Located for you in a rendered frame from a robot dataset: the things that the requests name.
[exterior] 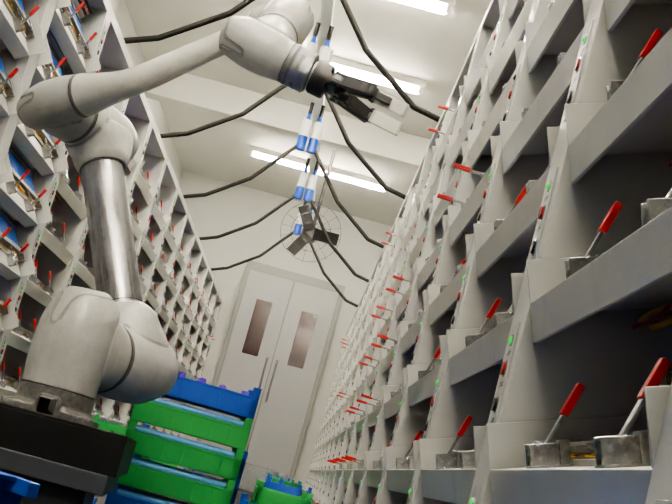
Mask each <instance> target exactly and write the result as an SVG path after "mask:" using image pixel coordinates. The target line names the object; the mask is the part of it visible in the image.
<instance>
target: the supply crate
mask: <svg viewBox="0 0 672 504"><path fill-rule="evenodd" d="M261 391H262V389H260V388H257V387H254V389H253V390H248V392H249V394H248V395H245V394H242V393H238V392H235V391H231V390H227V389H224V388H220V387H217V386H213V385H210V384H206V383H202V382H199V381H195V380H192V379H188V378H185V377H181V376H178V377H177V380H176V383H175V385H174V386H173V388H172V389H171V390H170V391H169V392H168V393H167V394H166V395H164V396H162V397H166V398H169V399H173V400H176V401H180V402H184V403H187V404H191V405H194V406H198V407H202V408H205V409H209V410H212V411H216V412H220V413H223V414H227V415H230V416H234V417H238V418H242V419H245V418H250V419H254V416H255V413H256V409H257V405H258V402H259V398H260V395H261Z"/></svg>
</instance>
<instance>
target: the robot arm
mask: <svg viewBox="0 0 672 504"><path fill-rule="evenodd" d="M313 23H314V14H313V11H312V8H311V6H310V4H309V2H308V1H307V0H270V1H268V2H266V3H265V4H263V5H261V6H259V7H256V8H254V9H252V10H250V11H249V13H248V15H247V16H231V17H230V18H229V20H228V21H227V22H226V23H225V25H224V27H223V28H222V30H221V31H218V32H216V33H214V34H211V35H209V36H206V37H204V38H202V39H199V40H197V41H195V42H192V43H190V44H187V45H185V46H183V47H180V48H178V49H176V50H173V51H171V52H168V53H166V54H164V55H161V56H159V57H157V58H154V59H152V60H149V61H147V62H145V63H142V64H139V65H137V66H134V67H131V68H128V69H124V70H120V71H115V72H104V73H80V74H73V75H64V76H59V77H55V78H52V79H48V80H45V81H43V82H40V83H38V84H36V85H34V86H32V87H31V88H29V89H28V90H27V91H25V92H24V93H23V94H22V95H21V97H20V99H19V100H18V102H17V105H16V111H17V115H18V118H19V119H20V120H21V122H22V123H23V124H24V125H25V126H27V127H29V128H32V129H35V130H45V132H46V133H48V134H50V135H52V136H54V137H56V138H58V139H59V140H61V141H63V142H64V143H65V147H66V149H67V151H68V153H69V155H70V157H71V159H72V161H73V164H74V166H75V169H76V170H77V172H78V173H79V174H80V175H81V176H82V182H83V190H84V198H85V206H86V214H87V222H88V230H89V238H90V245H91V253H92V261H93V269H94V277H95V285H96V290H92V289H87V288H82V287H77V286H68V287H66V288H65V289H64V290H61V291H59V292H58V293H57V294H56V295H55V297H54V298H53V299H52V300H51V302H50V303H49V304H48V306H47V307H46V309H45V310H44V312H43V314H42V316H41V318H40V320H39V323H38V325H37V328H36V330H35V333H34V336H33V339H32V342H31V345H30V348H29V352H28V355H27V359H26V363H25V368H24V373H23V376H22V380H21V382H20V385H19V387H18V390H17V392H16V395H15V396H2V397H1V401H0V402H1V403H5V404H9V405H12V406H16V407H20V408H24V409H27V410H31V411H35V412H38V413H42V414H46V415H50V416H53V417H57V418H61V419H65V420H68V421H72V422H76V423H80V424H83V425H87V426H91V427H94V428H98V426H99V424H98V423H97V422H96V421H94V420H93V419H92V417H91V414H92V411H93V406H94V401H95V398H96V395H97V394H99V395H101V396H103V397H106V398H109V399H112V400H115V401H119V402H123V403H129V404H143V403H146V402H149V401H153V400H156V399H158V398H160V397H162V396H164V395H166V394H167V393H168V392H169V391H170V390H171V389H172V388H173V386H174V385H175V383H176V380H177V377H178V363H177V358H176V355H175V352H174V350H173V349H172V347H171V346H170V345H169V343H168V341H167V339H166V336H165V334H164V332H163V330H162V327H161V325H160V322H159V319H158V317H157V314H156V312H155V311H154V310H153V309H151V308H150V307H149V306H147V305H146V304H145V303H143V298H142V291H141V284H140V277H139V270H138V263H137V256H136V249H135V242H134V236H133V229H132V222H131V215H130V208H129V201H128V194H127V187H126V180H125V173H124V172H125V171H126V169H127V167H128V165H129V162H130V161H131V160H132V159H133V158H134V156H135V155H136V153H137V150H138V144H139V142H138V136H137V133H136V131H135V129H134V127H133V125H132V124H131V122H130V121H129V120H128V118H127V117H126V116H125V115H124V114H122V113H121V112H120V111H119V110H117V109H116V108H115V107H113V105H115V104H118V103H120V102H122V101H125V100H127V99H130V98H132V97H135V96H137V95H140V94H142V93H145V92H147V91H149V90H152V89H154V88H156V87H158V86H161V85H163V84H165V83H167V82H169V81H171V80H173V79H175V78H178V77H180V76H182V75H184V74H186V73H188V72H190V71H192V70H194V69H196V68H198V67H201V66H203V65H205V64H207V63H209V62H211V61H213V60H215V59H217V58H220V57H222V56H224V55H225V56H227V57H228V58H229V59H230V60H231V61H233V62H234V63H236V64H237V65H239V66H240V67H242V68H244V69H246V70H247V71H249V72H251V73H253V74H256V75H258V76H260V77H263V78H266V79H271V80H275V81H277V82H279V83H281V84H282V85H285V86H287V87H289V88H292V89H294V90H296V91H298V92H299V93H301V92H303V91H304V89H306V92H307V93H309V94H311V95H313V96H315V97H317V98H319V99H320V98H322V97H323V96H324V94H325V93H328V94H329V95H331V96H330V98H329V100H330V101H331V102H333V103H335V104H337V105H339V106H340V107H342V108H343V109H344V110H346V111H347V112H349V113H350V114H352V115H353V116H355V117H356V118H358V119H359V120H360V121H362V122H363V123H366V122H370V123H372V124H374V125H376V126H378V127H380V128H382V129H384V130H385V131H387V132H389V133H391V134H393V135H395V136H397V135H398V133H399V132H400V130H401V128H402V126H403V123H401V122H399V121H397V120H395V119H393V118H391V117H389V116H387V115H385V114H383V113H381V112H379V111H377V110H376V109H374V108H371V109H370V108H369V107H368V106H367V105H365V104H364V103H363V102H362V101H361V100H359V99H358V98H357V97H359V98H364V99H369V100H368V101H369V102H370V103H371V102H372V103H374V104H376V105H378V106H380V107H382V108H384V109H386V110H388V111H390V112H392V113H394V114H395V115H397V116H399V117H401V118H403V117H404V115H405V113H406V111H407V110H408V108H409V104H407V103H405V102H403V101H401V100H399V99H397V98H395V97H393V96H391V95H389V94H387V93H385V92H383V91H381V90H379V89H378V88H377V85H376V84H375V83H371V82H368V81H365V80H362V79H359V78H356V77H352V76H349V75H346V74H344V73H342V72H340V71H336V68H335V66H333V65H331V64H329V63H327V62H325V61H323V60H322V61H319V55H318V54H317V53H315V52H313V51H311V50H309V49H307V48H305V47H303V46H302V44H303V42H304V41H305V40H306V39H307V37H308V36H309V34H310V32H311V30H312V27H313ZM335 71H336V72H335ZM372 103H371V104H372Z"/></svg>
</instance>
